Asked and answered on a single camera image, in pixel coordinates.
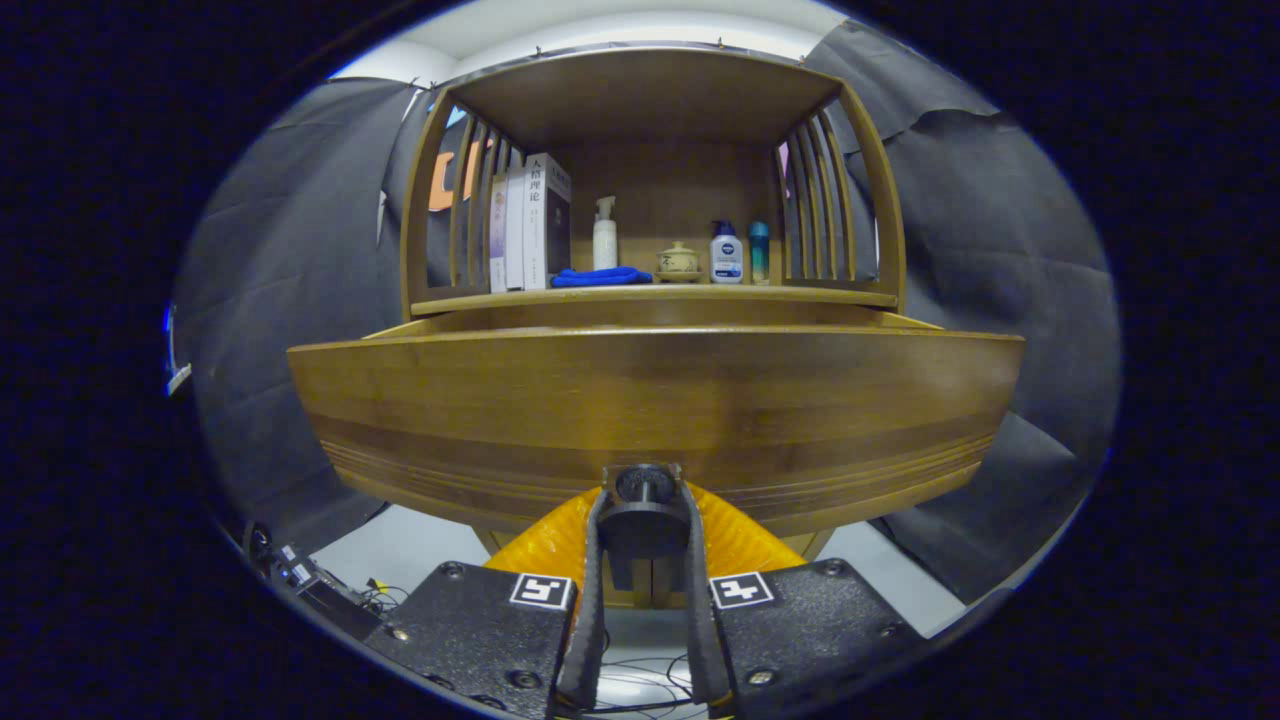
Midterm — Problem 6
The grey book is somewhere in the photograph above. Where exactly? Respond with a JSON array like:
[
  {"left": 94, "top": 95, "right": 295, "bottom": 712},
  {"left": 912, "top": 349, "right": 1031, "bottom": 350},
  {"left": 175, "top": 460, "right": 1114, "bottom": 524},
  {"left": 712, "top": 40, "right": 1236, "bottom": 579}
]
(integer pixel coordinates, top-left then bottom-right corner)
[{"left": 522, "top": 153, "right": 572, "bottom": 291}]

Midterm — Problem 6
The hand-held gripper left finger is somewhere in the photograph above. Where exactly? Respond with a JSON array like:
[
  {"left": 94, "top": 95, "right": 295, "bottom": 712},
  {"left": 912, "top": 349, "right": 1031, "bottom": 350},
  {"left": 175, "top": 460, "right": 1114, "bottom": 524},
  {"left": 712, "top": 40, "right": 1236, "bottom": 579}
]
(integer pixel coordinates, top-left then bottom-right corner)
[{"left": 365, "top": 485, "right": 611, "bottom": 719}]

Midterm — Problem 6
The purple and white book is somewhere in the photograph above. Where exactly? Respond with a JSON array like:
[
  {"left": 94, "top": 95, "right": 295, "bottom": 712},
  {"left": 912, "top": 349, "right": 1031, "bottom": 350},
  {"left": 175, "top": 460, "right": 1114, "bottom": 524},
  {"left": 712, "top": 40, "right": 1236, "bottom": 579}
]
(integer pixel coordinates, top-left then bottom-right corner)
[{"left": 489, "top": 175, "right": 509, "bottom": 293}]

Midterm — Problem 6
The white pump bottle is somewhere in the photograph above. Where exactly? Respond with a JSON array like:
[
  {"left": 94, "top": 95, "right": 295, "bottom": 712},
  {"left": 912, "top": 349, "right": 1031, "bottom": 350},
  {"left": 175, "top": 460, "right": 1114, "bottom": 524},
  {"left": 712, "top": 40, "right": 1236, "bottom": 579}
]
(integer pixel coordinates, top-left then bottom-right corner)
[{"left": 593, "top": 196, "right": 619, "bottom": 271}]

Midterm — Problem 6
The wooden countertop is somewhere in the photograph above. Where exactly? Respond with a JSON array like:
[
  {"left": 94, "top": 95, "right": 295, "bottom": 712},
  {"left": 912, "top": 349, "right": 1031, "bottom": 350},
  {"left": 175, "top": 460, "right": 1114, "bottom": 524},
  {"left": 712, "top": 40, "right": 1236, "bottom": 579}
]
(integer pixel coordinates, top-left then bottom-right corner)
[{"left": 412, "top": 283, "right": 898, "bottom": 319}]

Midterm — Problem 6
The blue folded cloth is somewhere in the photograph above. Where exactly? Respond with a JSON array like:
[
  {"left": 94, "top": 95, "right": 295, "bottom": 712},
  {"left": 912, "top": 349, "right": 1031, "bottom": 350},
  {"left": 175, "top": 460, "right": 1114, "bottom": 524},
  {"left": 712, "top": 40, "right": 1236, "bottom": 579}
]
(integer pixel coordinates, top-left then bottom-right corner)
[{"left": 551, "top": 266, "right": 653, "bottom": 288}]

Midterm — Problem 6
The wooden cabinet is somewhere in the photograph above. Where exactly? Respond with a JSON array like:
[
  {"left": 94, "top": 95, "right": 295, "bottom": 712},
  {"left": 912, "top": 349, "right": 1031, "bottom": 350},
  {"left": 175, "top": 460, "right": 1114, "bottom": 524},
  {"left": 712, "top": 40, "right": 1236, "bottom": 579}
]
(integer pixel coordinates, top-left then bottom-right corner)
[{"left": 400, "top": 45, "right": 908, "bottom": 611}]

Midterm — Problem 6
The wooden drawer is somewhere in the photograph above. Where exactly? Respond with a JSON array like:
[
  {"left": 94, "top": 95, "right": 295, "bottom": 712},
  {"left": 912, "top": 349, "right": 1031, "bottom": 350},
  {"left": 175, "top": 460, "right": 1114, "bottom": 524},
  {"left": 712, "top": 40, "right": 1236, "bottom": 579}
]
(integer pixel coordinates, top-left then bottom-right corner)
[{"left": 287, "top": 310, "right": 1027, "bottom": 591}]

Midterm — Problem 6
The beige lidded ceramic teacup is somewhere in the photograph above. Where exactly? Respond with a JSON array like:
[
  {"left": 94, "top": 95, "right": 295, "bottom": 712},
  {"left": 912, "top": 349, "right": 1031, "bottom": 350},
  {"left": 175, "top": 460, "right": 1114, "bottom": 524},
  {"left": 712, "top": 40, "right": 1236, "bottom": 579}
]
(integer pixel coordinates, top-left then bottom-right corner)
[{"left": 656, "top": 241, "right": 701, "bottom": 284}]

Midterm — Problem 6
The white bottle with blue cap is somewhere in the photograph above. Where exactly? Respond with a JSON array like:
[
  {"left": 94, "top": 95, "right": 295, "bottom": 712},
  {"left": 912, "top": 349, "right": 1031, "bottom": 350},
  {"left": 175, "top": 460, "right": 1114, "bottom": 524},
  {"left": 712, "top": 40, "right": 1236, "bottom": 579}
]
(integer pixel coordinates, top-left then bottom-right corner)
[{"left": 709, "top": 220, "right": 744, "bottom": 285}]

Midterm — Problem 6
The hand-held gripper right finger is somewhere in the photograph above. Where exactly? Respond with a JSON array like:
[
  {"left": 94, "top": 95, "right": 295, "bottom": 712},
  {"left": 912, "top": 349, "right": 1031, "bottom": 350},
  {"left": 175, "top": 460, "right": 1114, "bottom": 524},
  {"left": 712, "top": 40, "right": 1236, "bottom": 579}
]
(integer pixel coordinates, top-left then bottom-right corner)
[{"left": 680, "top": 480, "right": 921, "bottom": 719}]

